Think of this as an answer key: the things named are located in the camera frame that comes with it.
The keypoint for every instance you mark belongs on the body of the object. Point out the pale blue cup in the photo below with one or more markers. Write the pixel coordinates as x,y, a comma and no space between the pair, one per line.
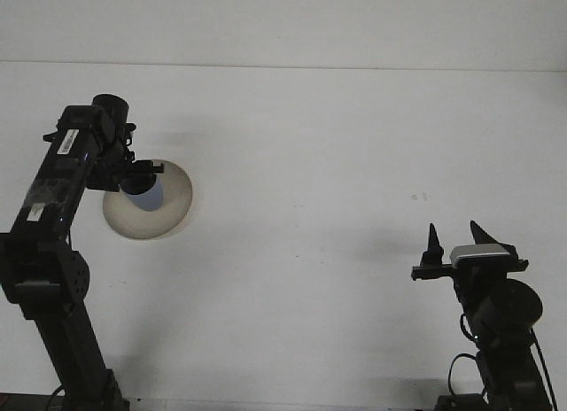
150,200

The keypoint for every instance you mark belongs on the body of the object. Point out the pale round plate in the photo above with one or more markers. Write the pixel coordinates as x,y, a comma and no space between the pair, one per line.
146,225

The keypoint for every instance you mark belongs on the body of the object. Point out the grey camera box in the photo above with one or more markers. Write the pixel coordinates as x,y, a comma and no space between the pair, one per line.
478,251

